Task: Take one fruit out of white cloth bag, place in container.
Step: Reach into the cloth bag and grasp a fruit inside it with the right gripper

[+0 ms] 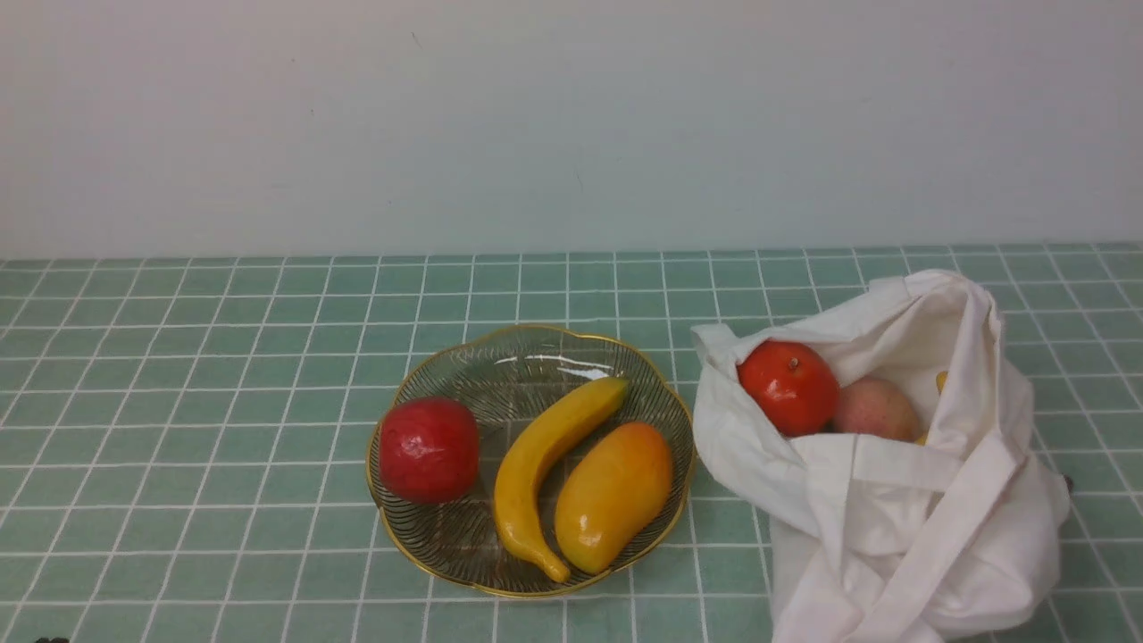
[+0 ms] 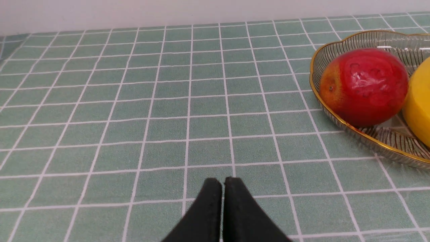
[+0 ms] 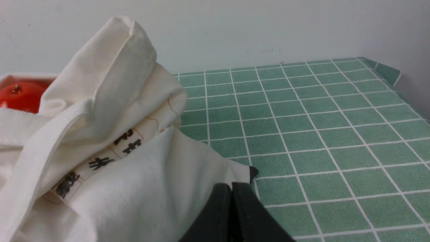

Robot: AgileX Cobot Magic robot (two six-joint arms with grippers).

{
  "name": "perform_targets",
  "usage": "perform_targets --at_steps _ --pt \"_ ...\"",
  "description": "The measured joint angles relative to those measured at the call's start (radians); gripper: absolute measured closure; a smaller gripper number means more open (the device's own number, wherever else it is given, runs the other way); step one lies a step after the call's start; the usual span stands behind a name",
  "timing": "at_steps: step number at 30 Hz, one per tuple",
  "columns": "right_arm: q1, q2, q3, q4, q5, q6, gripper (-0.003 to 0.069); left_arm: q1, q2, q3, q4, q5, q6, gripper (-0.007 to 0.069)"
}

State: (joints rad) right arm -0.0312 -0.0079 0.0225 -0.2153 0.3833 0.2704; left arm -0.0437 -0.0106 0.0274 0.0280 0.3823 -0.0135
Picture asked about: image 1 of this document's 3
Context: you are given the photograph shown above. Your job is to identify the white cloth bag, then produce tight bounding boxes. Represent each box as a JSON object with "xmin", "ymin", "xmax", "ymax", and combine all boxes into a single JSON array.
[{"xmin": 692, "ymin": 270, "xmax": 1071, "ymax": 642}]

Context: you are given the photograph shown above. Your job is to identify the glass bowl with gold rim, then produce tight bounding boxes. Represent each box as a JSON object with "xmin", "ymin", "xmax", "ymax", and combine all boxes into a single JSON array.
[{"xmin": 366, "ymin": 324, "xmax": 697, "ymax": 598}]

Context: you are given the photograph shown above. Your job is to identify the yellow banana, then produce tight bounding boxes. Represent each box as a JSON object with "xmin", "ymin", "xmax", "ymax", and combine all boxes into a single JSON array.
[{"xmin": 493, "ymin": 376, "xmax": 630, "ymax": 582}]

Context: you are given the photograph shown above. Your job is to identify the orange yellow mango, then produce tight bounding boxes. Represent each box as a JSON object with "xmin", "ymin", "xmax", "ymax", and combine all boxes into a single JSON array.
[{"xmin": 555, "ymin": 421, "xmax": 673, "ymax": 574}]

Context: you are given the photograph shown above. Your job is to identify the red apple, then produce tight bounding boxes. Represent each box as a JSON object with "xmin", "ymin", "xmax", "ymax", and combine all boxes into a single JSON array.
[{"xmin": 377, "ymin": 397, "xmax": 480, "ymax": 504}]

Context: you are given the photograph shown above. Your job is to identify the pink peach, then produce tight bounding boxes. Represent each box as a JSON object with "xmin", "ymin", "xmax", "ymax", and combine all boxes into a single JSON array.
[{"xmin": 832, "ymin": 376, "xmax": 922, "ymax": 442}]

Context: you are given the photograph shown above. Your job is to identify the green checked tablecloth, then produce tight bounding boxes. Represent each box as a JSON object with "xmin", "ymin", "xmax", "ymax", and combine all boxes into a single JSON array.
[{"xmin": 1, "ymin": 243, "xmax": 1142, "ymax": 642}]

